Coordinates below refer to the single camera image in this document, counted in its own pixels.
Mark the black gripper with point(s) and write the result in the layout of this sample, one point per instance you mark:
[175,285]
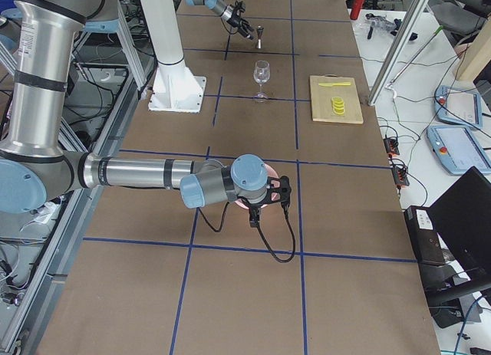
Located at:
[235,22]
[253,207]

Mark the metal jigger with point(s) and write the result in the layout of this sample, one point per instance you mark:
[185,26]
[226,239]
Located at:
[259,32]

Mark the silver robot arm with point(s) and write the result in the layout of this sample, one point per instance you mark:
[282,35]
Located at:
[34,169]
[230,15]

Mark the clear wine glass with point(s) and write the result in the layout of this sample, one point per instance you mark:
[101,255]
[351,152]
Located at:
[261,76]

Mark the pink bowl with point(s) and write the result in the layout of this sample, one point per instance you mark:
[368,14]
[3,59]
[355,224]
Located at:
[271,173]

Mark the wooden cutting board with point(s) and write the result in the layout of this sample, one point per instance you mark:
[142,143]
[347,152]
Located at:
[321,109]

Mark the yellow plastic knife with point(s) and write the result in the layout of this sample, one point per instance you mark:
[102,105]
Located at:
[335,84]

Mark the yellow lemon slices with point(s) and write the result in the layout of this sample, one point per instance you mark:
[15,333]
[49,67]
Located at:
[338,105]

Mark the red fire extinguisher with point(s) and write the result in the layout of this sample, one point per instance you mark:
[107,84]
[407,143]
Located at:
[355,9]

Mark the orange black connector block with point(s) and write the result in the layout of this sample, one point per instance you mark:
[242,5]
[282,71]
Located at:
[398,167]

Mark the long grabber stick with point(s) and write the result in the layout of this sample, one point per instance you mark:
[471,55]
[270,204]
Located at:
[390,84]

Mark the black laptop computer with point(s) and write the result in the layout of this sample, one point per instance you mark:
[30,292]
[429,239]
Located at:
[461,218]

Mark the lower teach pendant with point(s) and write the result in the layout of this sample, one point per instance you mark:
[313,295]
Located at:
[457,149]

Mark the teach pendant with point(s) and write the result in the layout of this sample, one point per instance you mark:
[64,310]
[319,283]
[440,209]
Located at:
[459,106]
[457,149]

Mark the upper teach pendant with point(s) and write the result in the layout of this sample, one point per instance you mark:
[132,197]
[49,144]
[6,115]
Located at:
[459,106]

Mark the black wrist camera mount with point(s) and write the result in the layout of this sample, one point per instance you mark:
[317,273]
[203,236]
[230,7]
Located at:
[278,190]

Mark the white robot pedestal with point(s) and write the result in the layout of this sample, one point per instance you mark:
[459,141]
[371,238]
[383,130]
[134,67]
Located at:
[175,88]

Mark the aluminium frame post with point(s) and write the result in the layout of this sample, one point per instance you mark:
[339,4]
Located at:
[412,14]

